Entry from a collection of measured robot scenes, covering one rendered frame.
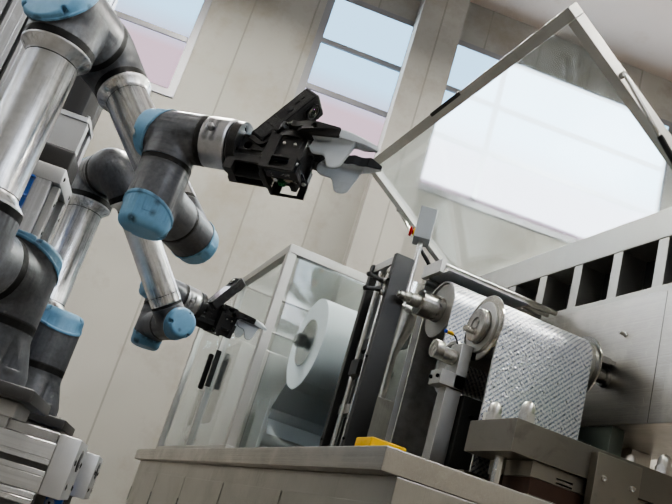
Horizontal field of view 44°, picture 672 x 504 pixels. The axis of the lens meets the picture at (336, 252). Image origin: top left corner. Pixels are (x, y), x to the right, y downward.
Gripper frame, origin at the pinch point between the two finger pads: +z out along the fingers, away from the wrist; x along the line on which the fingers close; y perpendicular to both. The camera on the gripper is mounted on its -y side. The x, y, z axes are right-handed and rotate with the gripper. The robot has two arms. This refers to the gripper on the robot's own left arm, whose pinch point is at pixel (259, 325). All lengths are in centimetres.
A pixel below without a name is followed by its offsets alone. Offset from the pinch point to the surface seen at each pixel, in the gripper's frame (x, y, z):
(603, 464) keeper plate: 106, 9, 17
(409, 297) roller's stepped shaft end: 45.8, -15.7, 10.2
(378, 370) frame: 44.8, 3.3, 9.7
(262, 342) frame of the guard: -25.7, 1.4, 17.3
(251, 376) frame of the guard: -24.2, 12.5, 17.3
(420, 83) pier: -219, -214, 163
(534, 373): 82, -5, 20
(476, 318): 71, -12, 10
